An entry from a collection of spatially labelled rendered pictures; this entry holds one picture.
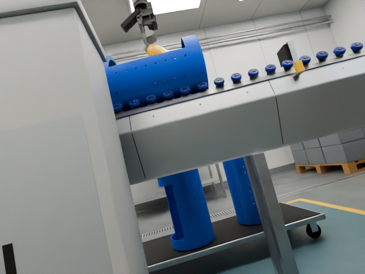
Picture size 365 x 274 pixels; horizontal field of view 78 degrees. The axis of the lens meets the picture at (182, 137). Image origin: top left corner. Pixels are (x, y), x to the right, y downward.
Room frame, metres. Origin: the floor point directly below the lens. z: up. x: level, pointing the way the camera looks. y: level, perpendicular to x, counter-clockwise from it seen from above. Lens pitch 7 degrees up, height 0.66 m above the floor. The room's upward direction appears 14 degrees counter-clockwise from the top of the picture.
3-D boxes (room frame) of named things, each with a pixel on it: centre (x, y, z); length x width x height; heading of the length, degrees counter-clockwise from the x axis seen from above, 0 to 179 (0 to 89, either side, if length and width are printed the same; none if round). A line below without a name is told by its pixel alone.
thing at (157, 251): (1.66, 0.03, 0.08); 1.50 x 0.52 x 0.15; 97
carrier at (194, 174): (1.57, 0.09, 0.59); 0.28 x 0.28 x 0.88
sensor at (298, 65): (0.91, -0.52, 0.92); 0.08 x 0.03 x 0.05; 179
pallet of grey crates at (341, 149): (3.77, -2.38, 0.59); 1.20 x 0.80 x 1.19; 7
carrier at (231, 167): (1.72, -0.39, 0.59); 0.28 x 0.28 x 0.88
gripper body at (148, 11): (0.99, 0.03, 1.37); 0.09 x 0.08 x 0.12; 89
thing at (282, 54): (1.04, -0.57, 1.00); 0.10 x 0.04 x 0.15; 179
